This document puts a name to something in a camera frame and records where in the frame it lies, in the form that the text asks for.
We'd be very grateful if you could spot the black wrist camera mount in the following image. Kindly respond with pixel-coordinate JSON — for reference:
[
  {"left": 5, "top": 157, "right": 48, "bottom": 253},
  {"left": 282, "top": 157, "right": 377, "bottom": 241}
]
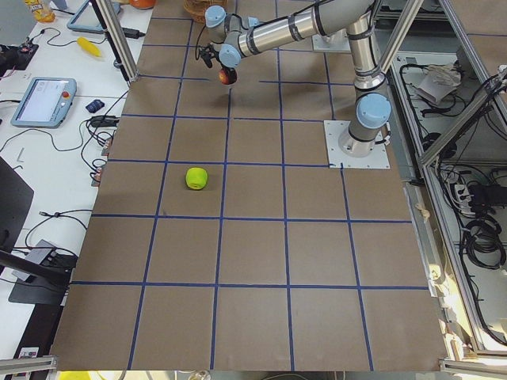
[{"left": 195, "top": 44, "right": 217, "bottom": 69}]

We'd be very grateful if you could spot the teach pendant tablet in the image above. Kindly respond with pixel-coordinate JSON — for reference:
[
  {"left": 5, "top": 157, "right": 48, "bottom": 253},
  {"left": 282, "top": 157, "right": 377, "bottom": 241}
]
[{"left": 10, "top": 77, "right": 77, "bottom": 128}]

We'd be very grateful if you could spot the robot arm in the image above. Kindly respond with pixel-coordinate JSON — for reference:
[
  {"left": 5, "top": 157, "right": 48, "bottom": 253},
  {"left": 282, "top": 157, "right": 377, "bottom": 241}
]
[{"left": 197, "top": 1, "right": 391, "bottom": 158}]

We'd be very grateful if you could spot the crumpled paper bag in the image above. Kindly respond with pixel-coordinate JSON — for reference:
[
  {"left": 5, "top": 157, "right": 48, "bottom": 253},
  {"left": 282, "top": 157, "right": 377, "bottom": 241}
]
[{"left": 415, "top": 64, "right": 462, "bottom": 105}]

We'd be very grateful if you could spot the dark blue pouch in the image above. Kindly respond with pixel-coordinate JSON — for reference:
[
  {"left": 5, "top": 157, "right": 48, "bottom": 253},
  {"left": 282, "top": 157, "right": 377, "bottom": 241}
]
[{"left": 86, "top": 99, "right": 105, "bottom": 113}]

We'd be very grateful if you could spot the green apple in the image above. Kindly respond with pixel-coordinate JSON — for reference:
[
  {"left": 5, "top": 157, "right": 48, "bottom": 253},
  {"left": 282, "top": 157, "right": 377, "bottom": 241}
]
[{"left": 185, "top": 167, "right": 208, "bottom": 190}]

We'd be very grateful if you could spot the power strip with cables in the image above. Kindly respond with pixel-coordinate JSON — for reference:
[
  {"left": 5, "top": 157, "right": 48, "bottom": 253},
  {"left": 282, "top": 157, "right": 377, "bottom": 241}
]
[{"left": 434, "top": 165, "right": 506, "bottom": 270}]

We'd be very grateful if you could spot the yellow toy corn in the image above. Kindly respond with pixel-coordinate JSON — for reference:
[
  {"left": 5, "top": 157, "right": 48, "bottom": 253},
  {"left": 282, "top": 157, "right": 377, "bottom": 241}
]
[{"left": 76, "top": 36, "right": 103, "bottom": 59}]

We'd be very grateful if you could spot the red apple yellow bottom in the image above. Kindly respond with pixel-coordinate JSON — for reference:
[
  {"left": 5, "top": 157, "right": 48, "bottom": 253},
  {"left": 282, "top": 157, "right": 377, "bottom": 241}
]
[{"left": 219, "top": 67, "right": 238, "bottom": 86}]

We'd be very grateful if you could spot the wicker basket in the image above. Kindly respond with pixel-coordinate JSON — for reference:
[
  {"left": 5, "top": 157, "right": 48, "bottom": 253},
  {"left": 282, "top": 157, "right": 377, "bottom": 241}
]
[{"left": 183, "top": 0, "right": 228, "bottom": 24}]

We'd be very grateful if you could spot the black monitor stand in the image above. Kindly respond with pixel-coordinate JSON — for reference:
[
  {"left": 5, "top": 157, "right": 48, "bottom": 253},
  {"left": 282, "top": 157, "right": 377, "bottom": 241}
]
[{"left": 0, "top": 156, "right": 74, "bottom": 306}]

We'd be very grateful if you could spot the orange juice bottle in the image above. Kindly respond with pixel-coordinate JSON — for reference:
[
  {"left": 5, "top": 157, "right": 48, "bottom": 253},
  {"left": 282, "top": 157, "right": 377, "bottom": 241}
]
[{"left": 24, "top": 0, "right": 52, "bottom": 14}]

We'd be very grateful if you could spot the grey usb hub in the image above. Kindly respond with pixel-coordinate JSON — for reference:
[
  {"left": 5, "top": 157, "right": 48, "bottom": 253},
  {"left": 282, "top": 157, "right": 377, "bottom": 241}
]
[{"left": 12, "top": 239, "right": 55, "bottom": 283}]

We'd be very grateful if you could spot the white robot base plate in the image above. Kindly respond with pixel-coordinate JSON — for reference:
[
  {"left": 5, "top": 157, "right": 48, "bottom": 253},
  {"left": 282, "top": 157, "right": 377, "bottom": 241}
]
[{"left": 323, "top": 120, "right": 391, "bottom": 169}]

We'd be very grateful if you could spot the aluminium frame post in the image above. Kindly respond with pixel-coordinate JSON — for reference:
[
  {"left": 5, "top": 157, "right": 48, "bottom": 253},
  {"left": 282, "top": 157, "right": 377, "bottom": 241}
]
[{"left": 90, "top": 0, "right": 139, "bottom": 83}]

